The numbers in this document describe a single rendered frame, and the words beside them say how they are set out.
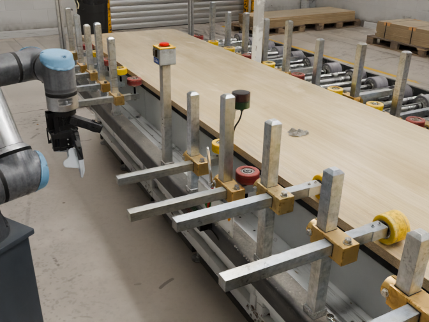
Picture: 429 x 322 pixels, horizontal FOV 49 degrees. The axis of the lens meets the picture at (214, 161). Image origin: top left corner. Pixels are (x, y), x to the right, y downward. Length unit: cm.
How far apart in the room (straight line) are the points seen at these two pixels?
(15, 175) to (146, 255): 110
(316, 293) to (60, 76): 90
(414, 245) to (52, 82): 101
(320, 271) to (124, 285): 147
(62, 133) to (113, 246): 144
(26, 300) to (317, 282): 122
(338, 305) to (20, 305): 120
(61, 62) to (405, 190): 110
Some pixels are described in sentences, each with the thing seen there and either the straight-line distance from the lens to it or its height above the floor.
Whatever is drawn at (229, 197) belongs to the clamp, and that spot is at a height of 84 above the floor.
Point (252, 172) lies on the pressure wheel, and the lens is 157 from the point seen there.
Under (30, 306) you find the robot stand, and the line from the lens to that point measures 210.
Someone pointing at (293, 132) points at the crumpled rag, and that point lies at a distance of 190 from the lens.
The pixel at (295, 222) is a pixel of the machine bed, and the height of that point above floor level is 73.
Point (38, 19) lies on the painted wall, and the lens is 917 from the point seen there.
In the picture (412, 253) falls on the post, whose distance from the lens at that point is 100.
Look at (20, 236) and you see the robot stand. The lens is 190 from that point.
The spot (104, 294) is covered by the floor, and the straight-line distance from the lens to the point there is 250.
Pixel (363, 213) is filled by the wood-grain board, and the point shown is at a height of 90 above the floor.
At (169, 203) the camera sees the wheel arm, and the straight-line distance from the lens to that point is 147.
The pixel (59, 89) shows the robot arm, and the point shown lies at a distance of 142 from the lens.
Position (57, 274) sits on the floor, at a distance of 268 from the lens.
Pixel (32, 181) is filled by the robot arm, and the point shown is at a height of 78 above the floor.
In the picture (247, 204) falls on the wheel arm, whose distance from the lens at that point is 128.
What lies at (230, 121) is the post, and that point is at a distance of 150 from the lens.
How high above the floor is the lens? 160
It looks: 25 degrees down
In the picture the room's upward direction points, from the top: 1 degrees clockwise
